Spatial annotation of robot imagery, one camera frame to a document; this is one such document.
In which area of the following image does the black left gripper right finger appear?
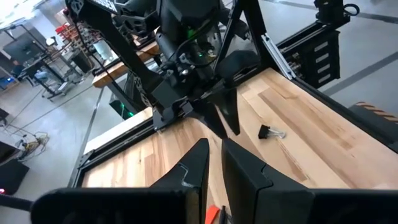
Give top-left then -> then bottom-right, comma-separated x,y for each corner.
221,139 -> 308,224

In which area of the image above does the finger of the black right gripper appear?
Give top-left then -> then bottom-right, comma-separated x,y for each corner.
194,101 -> 229,140
214,88 -> 241,136

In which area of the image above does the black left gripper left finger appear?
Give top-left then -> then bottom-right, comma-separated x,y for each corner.
149,138 -> 211,200

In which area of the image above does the black binder clip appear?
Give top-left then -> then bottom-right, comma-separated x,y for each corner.
257,124 -> 286,140

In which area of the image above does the wooden workbench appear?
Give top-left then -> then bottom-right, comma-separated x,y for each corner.
91,40 -> 162,88

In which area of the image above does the black slotted box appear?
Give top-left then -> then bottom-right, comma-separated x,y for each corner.
276,0 -> 361,90

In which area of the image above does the black hazard-striped mat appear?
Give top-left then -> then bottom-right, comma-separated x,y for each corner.
348,101 -> 398,147

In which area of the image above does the white aluminium rail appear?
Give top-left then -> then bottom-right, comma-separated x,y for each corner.
260,32 -> 297,81

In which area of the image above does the black aluminium table frame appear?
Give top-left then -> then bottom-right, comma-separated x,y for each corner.
67,0 -> 398,189

